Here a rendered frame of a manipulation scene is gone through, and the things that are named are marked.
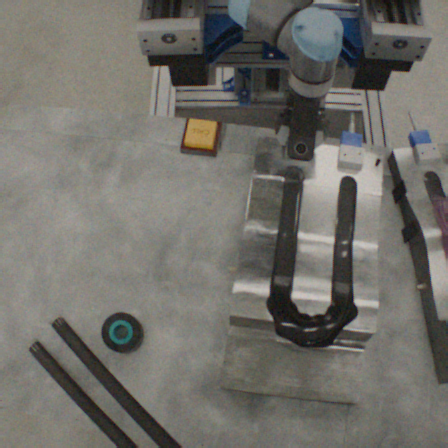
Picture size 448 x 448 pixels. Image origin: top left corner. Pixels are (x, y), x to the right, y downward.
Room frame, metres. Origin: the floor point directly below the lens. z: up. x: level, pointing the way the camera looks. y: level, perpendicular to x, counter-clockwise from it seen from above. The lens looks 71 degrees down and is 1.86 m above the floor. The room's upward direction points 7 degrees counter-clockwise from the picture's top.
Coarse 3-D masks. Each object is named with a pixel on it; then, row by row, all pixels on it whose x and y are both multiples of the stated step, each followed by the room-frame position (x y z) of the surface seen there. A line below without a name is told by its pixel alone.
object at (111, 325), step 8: (120, 312) 0.21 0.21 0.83; (104, 320) 0.20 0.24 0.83; (112, 320) 0.19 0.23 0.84; (120, 320) 0.19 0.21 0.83; (128, 320) 0.19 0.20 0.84; (136, 320) 0.19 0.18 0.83; (104, 328) 0.18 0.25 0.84; (112, 328) 0.18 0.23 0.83; (128, 328) 0.18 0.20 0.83; (136, 328) 0.17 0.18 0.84; (104, 336) 0.16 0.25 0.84; (112, 336) 0.16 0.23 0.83; (128, 336) 0.16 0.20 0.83; (136, 336) 0.16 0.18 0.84; (112, 344) 0.15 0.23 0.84; (120, 344) 0.15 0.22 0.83; (128, 344) 0.14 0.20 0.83; (136, 344) 0.14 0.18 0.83; (120, 352) 0.13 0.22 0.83; (128, 352) 0.13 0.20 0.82
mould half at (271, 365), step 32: (256, 160) 0.47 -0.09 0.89; (288, 160) 0.46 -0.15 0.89; (320, 160) 0.45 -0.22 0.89; (256, 192) 0.40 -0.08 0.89; (320, 192) 0.39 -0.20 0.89; (256, 224) 0.34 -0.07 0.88; (320, 224) 0.32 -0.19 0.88; (256, 256) 0.27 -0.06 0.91; (320, 256) 0.26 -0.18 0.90; (256, 288) 0.20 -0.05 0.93; (320, 288) 0.19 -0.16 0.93; (256, 320) 0.15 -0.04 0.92; (256, 352) 0.10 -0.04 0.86; (288, 352) 0.09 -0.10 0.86; (320, 352) 0.08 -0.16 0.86; (352, 352) 0.07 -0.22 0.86; (224, 384) 0.05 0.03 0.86; (256, 384) 0.04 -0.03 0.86; (288, 384) 0.03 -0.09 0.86; (320, 384) 0.02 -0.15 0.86; (352, 384) 0.01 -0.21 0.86
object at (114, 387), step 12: (60, 324) 0.20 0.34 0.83; (72, 336) 0.17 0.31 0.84; (72, 348) 0.14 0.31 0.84; (84, 348) 0.14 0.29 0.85; (84, 360) 0.12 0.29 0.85; (96, 360) 0.12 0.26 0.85; (96, 372) 0.09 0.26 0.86; (108, 372) 0.09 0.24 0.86; (108, 384) 0.07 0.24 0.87; (120, 384) 0.07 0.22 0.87; (120, 396) 0.04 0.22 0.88; (132, 396) 0.04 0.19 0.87; (132, 408) 0.02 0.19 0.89; (144, 420) -0.01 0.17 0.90; (156, 432) -0.03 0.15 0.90; (168, 444) -0.05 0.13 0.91
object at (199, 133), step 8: (192, 120) 0.61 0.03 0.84; (200, 120) 0.61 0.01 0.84; (192, 128) 0.59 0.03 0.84; (200, 128) 0.58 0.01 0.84; (208, 128) 0.58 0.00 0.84; (216, 128) 0.59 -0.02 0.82; (192, 136) 0.57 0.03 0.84; (200, 136) 0.57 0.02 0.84; (208, 136) 0.56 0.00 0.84; (192, 144) 0.55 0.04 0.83; (200, 144) 0.55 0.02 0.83; (208, 144) 0.54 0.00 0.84
